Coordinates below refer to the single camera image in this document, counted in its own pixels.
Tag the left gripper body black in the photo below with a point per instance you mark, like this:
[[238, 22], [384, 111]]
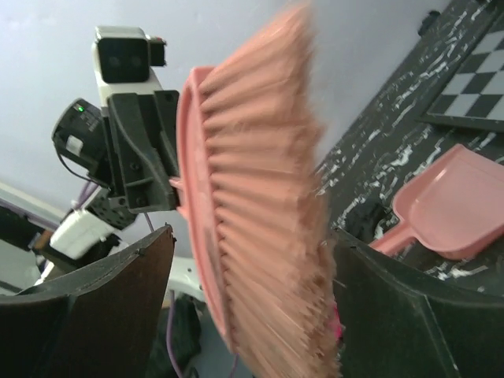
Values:
[[141, 130]]

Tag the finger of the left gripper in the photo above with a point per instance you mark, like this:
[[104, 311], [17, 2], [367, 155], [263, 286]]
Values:
[[145, 173]]

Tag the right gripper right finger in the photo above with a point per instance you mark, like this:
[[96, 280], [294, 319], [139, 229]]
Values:
[[400, 322]]

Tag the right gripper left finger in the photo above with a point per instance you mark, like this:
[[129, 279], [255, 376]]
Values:
[[98, 321]]

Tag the pink hand brush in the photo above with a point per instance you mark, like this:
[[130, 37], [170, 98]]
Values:
[[250, 192]]

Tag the dark scrap by left arm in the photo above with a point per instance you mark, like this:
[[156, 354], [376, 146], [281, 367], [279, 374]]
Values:
[[361, 222]]

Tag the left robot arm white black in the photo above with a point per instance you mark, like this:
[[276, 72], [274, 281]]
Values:
[[88, 232]]

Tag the pink dustpan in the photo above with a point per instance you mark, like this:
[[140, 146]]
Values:
[[454, 207]]

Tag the black grey chessboard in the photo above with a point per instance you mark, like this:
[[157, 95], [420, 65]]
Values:
[[473, 97]]

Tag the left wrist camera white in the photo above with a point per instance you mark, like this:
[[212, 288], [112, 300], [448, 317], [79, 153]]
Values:
[[123, 60]]

